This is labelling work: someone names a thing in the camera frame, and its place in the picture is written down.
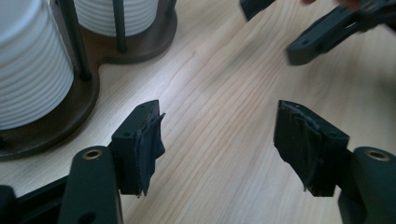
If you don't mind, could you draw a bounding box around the dark wooden cup holder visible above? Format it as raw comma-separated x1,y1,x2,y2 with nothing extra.
0,0,179,161

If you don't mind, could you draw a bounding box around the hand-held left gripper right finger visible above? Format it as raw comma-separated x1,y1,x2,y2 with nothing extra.
273,99,351,198

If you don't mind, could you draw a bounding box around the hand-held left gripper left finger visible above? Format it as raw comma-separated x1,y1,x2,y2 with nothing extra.
110,99,166,198

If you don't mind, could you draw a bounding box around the stack of white paper cups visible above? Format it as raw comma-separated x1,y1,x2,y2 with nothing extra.
0,0,75,131
73,0,160,38

